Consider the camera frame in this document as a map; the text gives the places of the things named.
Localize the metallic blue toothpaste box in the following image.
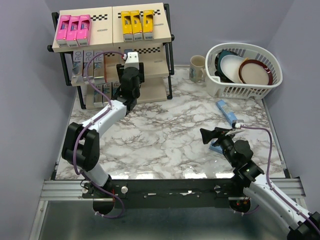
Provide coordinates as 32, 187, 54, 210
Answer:
93, 89, 104, 108
112, 81, 120, 96
102, 82, 112, 107

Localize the dark teal bowl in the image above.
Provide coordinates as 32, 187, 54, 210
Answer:
214, 50, 240, 74

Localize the silver foil toothpaste box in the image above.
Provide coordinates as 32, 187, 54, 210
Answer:
82, 49, 95, 82

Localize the beige three-tier shelf rack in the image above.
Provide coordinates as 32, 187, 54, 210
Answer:
48, 3, 174, 109

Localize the cream ceramic mug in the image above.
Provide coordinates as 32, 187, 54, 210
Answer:
189, 55, 207, 82

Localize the pink toothpaste box diagonal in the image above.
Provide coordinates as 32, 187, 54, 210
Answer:
55, 15, 71, 47

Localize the yellow toothpaste box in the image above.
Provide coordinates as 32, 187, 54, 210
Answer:
121, 11, 133, 42
130, 10, 143, 41
142, 10, 154, 41

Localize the pink toothpaste box long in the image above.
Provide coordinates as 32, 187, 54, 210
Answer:
66, 16, 80, 48

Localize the black base bar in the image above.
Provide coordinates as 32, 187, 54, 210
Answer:
82, 174, 251, 210

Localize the red rimmed plate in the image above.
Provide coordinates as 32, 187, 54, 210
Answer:
238, 59, 273, 86

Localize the light blue toothpaste box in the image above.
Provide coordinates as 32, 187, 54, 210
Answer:
124, 49, 133, 54

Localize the white plastic dish basket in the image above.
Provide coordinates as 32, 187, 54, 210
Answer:
205, 42, 283, 100

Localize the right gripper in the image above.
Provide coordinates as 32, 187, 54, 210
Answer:
200, 126, 237, 166

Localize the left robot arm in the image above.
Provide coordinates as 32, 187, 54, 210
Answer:
61, 62, 145, 198

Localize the white plate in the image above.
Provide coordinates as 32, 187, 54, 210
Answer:
220, 55, 245, 84

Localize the red metallic toothpaste box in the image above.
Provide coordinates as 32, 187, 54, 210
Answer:
71, 50, 84, 87

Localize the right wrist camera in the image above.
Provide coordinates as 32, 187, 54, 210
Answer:
231, 119, 245, 130

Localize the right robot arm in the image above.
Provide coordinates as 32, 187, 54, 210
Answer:
200, 126, 320, 240

